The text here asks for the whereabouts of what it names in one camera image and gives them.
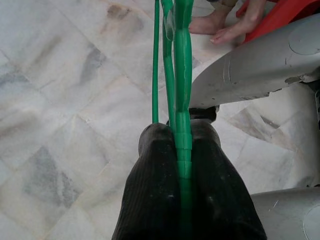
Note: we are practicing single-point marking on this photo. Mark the silver robot left thigh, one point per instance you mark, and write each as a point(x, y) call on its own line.
point(282, 215)

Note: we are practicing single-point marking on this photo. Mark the silver robot left lower leg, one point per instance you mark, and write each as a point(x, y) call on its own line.
point(250, 75)

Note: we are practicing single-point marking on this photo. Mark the green plastic hanger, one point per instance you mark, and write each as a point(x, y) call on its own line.
point(183, 150)

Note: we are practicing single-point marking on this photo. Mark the red plastic stool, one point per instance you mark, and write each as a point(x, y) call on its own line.
point(280, 15)

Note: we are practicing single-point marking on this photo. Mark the person bare hand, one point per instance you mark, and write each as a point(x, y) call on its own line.
point(240, 28)

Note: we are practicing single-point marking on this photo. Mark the person bare foot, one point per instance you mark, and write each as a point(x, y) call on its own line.
point(207, 23)

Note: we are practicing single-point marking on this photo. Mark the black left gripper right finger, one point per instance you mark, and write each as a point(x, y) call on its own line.
point(220, 200)

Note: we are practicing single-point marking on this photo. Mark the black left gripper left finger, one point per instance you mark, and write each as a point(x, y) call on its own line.
point(150, 200)

